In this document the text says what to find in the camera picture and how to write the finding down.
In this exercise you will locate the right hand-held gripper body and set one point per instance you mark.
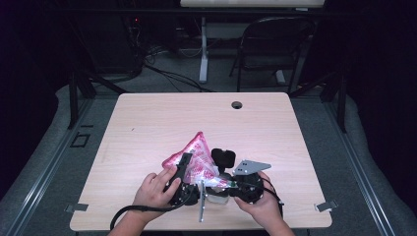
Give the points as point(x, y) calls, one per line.
point(249, 188)

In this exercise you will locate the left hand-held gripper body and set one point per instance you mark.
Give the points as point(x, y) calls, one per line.
point(185, 195)

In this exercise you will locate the pink printed plastic bag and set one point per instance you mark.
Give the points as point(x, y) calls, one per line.
point(200, 154)

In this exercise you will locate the clear jar with black lid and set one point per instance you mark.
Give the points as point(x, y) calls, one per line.
point(223, 157)

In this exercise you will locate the person's right hand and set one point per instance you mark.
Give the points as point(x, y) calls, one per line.
point(267, 209)

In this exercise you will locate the person's left hand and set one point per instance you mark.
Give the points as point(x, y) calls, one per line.
point(152, 196)

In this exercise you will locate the white desk leg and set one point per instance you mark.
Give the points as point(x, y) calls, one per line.
point(203, 59)
point(280, 78)

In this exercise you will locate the black metal stand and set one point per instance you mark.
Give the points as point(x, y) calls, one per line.
point(72, 98)
point(342, 105)

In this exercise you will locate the black folding chair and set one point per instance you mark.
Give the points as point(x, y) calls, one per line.
point(275, 62)

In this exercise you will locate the dark computer tower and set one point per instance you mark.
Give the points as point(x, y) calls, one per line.
point(108, 46)

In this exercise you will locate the grey metal table bracket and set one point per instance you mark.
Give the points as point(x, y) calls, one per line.
point(326, 206)
point(78, 207)

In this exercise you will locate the grey metal floor rail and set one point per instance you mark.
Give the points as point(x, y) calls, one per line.
point(42, 177)
point(360, 173)

